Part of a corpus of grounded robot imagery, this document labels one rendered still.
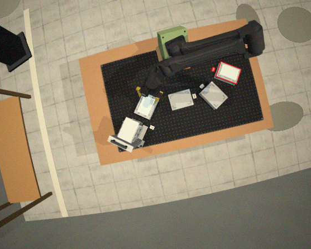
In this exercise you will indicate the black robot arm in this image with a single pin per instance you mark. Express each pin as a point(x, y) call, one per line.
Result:
point(187, 54)

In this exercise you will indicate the grey shelf rack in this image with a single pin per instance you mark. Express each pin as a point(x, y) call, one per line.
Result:
point(141, 130)

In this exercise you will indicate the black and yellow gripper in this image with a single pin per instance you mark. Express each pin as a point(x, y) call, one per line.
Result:
point(157, 94)

